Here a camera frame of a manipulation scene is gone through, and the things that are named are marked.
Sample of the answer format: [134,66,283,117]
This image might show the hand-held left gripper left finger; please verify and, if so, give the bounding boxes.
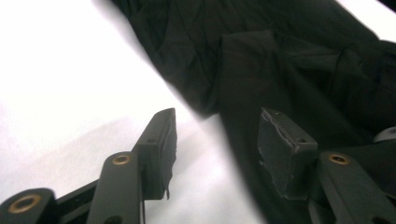
[86,107,177,224]

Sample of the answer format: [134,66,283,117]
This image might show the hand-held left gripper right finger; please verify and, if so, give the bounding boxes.
[257,107,396,224]

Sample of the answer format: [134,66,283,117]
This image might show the black shorts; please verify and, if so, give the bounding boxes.
[92,0,396,224]

